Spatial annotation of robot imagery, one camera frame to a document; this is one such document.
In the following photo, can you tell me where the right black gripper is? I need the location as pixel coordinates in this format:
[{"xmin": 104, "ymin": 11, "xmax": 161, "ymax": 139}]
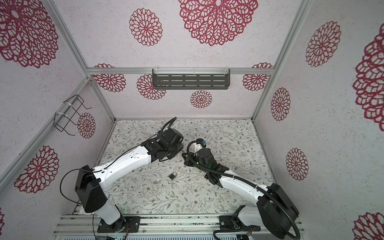
[{"xmin": 182, "ymin": 151, "xmax": 210, "ymax": 176}]

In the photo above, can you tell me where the grey padlock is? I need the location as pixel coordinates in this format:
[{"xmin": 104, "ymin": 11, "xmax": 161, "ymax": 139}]
[{"xmin": 168, "ymin": 173, "xmax": 177, "ymax": 181}]

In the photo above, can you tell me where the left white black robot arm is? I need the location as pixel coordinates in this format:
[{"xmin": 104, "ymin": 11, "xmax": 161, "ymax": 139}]
[{"xmin": 75, "ymin": 129, "xmax": 184, "ymax": 233}]

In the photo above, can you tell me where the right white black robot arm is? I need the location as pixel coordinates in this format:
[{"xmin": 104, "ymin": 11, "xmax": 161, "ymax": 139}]
[{"xmin": 182, "ymin": 147, "xmax": 302, "ymax": 240}]

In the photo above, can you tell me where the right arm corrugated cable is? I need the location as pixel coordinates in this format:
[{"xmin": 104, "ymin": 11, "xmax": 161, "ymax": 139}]
[{"xmin": 185, "ymin": 139, "xmax": 301, "ymax": 240}]

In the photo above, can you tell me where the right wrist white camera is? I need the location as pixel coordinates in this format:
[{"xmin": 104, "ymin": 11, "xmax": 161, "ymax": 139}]
[{"xmin": 193, "ymin": 139, "xmax": 206, "ymax": 155}]

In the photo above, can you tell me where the grey slotted wall shelf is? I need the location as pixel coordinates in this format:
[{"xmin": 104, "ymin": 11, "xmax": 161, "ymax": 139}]
[{"xmin": 152, "ymin": 69, "xmax": 231, "ymax": 90}]

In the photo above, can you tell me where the black wire wall rack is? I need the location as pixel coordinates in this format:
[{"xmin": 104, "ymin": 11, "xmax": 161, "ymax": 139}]
[{"xmin": 53, "ymin": 95, "xmax": 91, "ymax": 136}]

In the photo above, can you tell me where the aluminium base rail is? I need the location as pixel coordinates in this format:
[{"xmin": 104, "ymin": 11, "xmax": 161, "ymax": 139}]
[{"xmin": 52, "ymin": 214, "xmax": 231, "ymax": 237}]

